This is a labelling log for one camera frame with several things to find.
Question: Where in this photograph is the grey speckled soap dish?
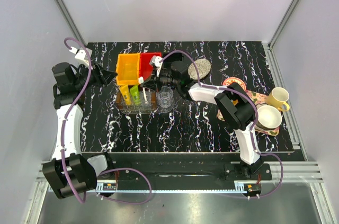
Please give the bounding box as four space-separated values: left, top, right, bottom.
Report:
188 58 211 80

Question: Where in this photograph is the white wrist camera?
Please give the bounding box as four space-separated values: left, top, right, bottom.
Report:
149 55 163 69
69 47 92 67

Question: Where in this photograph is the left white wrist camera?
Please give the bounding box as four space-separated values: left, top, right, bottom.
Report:
69 47 92 67

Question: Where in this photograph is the floral rectangular tray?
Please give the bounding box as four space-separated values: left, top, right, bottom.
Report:
217 89 280 137

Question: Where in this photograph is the yellow mug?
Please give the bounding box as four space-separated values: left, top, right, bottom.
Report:
265 87 290 112

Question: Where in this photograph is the red plastic bin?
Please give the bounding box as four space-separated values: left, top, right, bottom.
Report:
139 52 162 77

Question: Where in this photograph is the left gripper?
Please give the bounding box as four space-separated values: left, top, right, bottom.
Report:
74 60 117 91

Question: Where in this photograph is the white scalloped bowl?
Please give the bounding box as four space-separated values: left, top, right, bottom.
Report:
256 104 282 130

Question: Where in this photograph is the yellow toothpaste tube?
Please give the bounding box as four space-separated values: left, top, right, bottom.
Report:
119 85 132 105

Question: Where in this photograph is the clear plastic cup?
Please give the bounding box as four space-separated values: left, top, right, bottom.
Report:
156 86 173 108

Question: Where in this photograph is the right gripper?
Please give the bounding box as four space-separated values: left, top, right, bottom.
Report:
141 68 180 93

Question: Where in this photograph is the black plastic bin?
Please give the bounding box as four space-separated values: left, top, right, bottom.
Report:
165 52 184 63

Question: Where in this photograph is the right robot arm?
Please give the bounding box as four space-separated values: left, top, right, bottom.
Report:
138 61 262 180

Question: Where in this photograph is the orange plastic bin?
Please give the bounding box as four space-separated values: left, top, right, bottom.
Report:
116 53 140 86

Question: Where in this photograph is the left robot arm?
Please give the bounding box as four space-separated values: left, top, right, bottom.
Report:
42 62 118 199

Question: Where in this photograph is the white toothbrush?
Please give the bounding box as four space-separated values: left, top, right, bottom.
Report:
138 76 148 104

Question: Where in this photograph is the clear acrylic toothbrush holder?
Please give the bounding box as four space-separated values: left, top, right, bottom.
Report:
115 91 157 113

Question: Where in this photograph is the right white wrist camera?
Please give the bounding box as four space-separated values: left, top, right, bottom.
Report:
149 55 163 69

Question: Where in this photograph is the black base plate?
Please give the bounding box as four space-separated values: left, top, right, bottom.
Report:
84 151 273 182

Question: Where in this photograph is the green toothpaste tube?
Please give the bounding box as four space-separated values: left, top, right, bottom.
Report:
129 85 141 105

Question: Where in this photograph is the red patterned bowl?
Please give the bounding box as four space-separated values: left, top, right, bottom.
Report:
222 77 246 90

